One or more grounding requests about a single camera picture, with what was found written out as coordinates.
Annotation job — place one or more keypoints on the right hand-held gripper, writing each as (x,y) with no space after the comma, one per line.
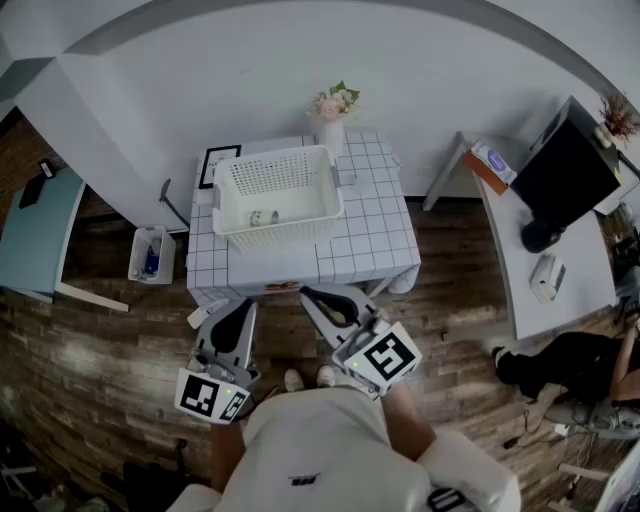
(385,357)

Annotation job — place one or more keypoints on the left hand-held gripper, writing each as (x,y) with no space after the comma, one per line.
(197,395)

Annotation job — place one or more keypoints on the patterned paper cup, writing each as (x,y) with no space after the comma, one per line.
(262,217)

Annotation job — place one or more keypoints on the white plastic laundry basket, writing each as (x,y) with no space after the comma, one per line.
(295,200)

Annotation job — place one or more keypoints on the person's right forearm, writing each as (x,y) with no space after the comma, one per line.
(407,422)

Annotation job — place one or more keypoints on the person's left forearm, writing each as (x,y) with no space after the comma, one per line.
(226,455)

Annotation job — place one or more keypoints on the orange tissue box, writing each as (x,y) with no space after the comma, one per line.
(487,165)

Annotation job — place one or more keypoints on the person's right shoe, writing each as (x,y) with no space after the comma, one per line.
(325,376)

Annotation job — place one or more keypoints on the person's shoe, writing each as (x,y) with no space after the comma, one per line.
(293,380)
(325,376)

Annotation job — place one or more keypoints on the table with white grid cloth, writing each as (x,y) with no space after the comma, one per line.
(375,235)

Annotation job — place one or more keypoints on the person's left shoe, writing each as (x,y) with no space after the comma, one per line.
(293,380)

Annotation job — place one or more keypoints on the blue bottle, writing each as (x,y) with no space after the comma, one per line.
(151,261)

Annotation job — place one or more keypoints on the small white basket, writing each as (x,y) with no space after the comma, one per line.
(137,255)

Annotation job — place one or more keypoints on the clear glass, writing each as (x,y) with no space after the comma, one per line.
(360,183)

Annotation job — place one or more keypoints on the person's white shirt torso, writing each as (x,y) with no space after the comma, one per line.
(320,450)

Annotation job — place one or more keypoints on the black floor lamp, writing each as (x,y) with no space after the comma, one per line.
(166,192)

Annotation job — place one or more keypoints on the white vase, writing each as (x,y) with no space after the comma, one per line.
(330,137)

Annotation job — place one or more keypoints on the white desk device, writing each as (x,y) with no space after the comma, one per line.
(547,277)

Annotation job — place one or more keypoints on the pink flower bouquet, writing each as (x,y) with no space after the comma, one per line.
(332,102)

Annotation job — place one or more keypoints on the black round appliance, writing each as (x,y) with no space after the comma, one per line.
(540,237)

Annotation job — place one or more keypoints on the teal table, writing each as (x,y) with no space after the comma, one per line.
(35,240)

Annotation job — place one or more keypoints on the black flat device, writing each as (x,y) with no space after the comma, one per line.
(31,192)

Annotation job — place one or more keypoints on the grey desk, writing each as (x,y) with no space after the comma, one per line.
(580,265)

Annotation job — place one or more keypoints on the black monitor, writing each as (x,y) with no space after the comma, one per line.
(565,175)

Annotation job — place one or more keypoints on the dried red flower arrangement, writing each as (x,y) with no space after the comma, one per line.
(617,117)

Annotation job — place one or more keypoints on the black picture frame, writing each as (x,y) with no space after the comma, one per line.
(209,165)

